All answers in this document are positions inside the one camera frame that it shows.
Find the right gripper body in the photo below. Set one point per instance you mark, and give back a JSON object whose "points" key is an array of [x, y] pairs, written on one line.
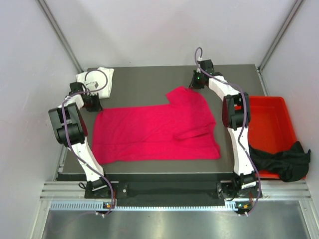
{"points": [[197, 82]]}

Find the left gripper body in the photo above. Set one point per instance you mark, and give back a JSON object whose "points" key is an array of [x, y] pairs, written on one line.
{"points": [[92, 100]]}

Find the pink t-shirt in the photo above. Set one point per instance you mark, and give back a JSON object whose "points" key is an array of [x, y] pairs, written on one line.
{"points": [[182, 129]]}

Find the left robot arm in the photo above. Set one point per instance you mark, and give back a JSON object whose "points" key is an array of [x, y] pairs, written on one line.
{"points": [[70, 130]]}

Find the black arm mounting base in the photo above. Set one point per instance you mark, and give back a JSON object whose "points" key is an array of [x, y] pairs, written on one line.
{"points": [[177, 193]]}

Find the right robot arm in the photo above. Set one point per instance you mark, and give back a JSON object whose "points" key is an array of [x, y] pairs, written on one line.
{"points": [[236, 118]]}

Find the folded white t-shirt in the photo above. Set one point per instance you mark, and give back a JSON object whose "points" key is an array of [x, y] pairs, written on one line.
{"points": [[103, 76]]}

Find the red plastic bin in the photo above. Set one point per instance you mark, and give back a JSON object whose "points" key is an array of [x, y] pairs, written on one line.
{"points": [[270, 128]]}

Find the black t-shirt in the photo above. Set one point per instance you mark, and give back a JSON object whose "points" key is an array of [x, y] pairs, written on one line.
{"points": [[290, 165]]}

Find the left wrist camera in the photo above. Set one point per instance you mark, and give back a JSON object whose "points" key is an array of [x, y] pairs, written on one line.
{"points": [[91, 86]]}

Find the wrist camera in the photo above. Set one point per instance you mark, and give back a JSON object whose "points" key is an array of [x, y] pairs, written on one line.
{"points": [[91, 86], [207, 66]]}

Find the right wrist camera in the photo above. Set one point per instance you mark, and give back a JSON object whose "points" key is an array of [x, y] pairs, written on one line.
{"points": [[207, 66]]}

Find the left aluminium frame post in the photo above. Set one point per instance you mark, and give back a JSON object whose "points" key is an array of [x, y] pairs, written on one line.
{"points": [[44, 7]]}

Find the aluminium frame post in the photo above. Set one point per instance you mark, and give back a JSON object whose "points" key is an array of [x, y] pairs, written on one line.
{"points": [[44, 7], [297, 4]]}

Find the right aluminium frame post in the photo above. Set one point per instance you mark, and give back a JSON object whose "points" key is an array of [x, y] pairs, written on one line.
{"points": [[297, 4]]}

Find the slotted grey cable duct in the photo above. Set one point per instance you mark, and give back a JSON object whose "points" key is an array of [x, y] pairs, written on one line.
{"points": [[102, 206]]}

